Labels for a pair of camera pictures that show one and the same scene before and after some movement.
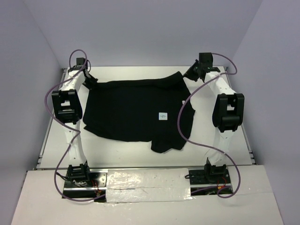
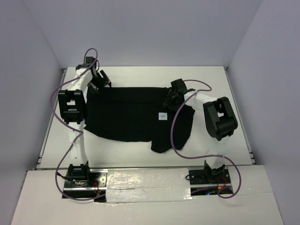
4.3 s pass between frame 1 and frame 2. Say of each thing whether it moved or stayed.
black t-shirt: moved
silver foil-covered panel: stayed
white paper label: stayed
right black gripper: moved
